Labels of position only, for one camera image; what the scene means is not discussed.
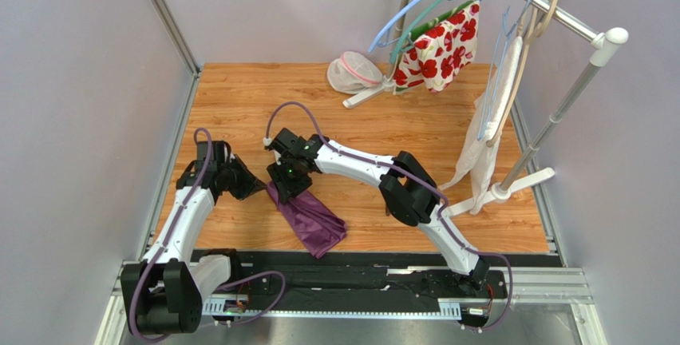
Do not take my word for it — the metal clothes rack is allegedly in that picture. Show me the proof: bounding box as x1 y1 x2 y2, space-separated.
343 0 630 217

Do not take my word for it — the purple cloth napkin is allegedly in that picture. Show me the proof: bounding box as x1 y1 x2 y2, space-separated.
267 181 348 259

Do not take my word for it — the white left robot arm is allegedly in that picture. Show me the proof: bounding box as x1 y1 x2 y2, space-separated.
120 141 266 342

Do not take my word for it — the blue thin wire hanger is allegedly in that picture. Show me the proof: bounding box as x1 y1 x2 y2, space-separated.
476 0 532 141

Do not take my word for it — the teal plastic hanger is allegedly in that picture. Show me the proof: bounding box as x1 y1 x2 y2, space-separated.
369 0 475 65

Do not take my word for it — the white mesh laundry bag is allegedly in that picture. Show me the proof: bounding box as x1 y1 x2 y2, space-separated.
326 51 383 94

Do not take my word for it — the white towel on hanger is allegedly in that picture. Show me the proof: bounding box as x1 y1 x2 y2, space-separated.
439 37 524 215

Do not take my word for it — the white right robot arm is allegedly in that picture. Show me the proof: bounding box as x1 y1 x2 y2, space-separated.
263 129 489 290

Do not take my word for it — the red poppy floral cloth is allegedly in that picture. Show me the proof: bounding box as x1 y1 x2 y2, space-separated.
393 1 480 95

